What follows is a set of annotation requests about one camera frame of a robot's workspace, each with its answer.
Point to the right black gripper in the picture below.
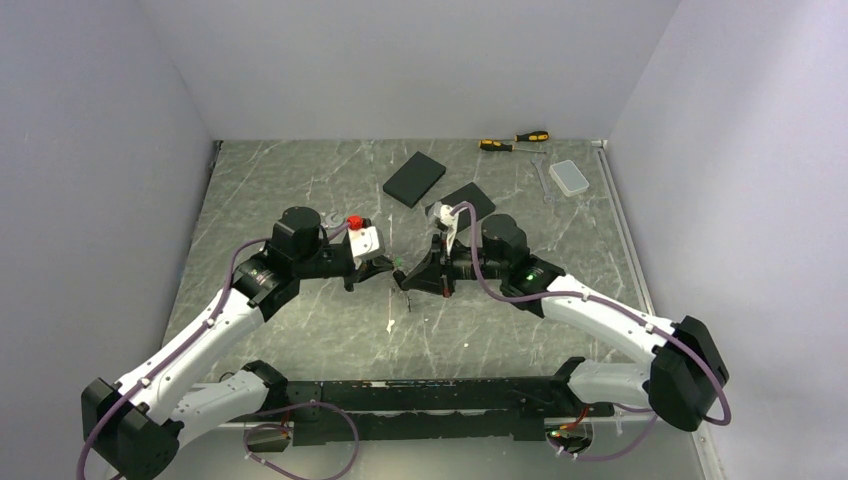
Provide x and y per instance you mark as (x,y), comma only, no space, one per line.
(435,273)

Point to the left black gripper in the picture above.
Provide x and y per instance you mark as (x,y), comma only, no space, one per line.
(374,266)

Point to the large metal keyring with keys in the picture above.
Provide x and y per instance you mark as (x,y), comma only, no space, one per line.
(399,276)

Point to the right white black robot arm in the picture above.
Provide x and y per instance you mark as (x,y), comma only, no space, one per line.
(674,368)

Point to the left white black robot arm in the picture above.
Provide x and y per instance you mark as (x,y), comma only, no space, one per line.
(138,423)

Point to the large chrome wrench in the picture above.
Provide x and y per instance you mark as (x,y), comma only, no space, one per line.
(332,220)

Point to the plain black box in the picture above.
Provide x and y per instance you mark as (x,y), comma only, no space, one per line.
(414,179)

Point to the lower orange black screwdriver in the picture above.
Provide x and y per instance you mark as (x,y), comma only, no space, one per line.
(490,145)

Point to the orange black screwdriver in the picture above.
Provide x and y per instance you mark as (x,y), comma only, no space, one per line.
(537,136)
(490,145)

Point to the small silver wrench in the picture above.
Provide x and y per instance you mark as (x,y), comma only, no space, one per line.
(548,196)

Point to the translucent white plastic case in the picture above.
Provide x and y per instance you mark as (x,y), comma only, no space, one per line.
(568,177)

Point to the upper orange black screwdriver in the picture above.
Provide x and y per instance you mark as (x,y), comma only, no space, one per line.
(537,136)

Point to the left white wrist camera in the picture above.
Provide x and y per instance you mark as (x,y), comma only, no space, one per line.
(365,240)

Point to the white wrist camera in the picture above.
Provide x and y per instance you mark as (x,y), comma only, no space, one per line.
(446,218)
(365,240)

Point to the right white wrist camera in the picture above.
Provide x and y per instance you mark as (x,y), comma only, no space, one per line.
(446,218)

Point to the black base frame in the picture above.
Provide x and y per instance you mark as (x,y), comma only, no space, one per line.
(520,408)

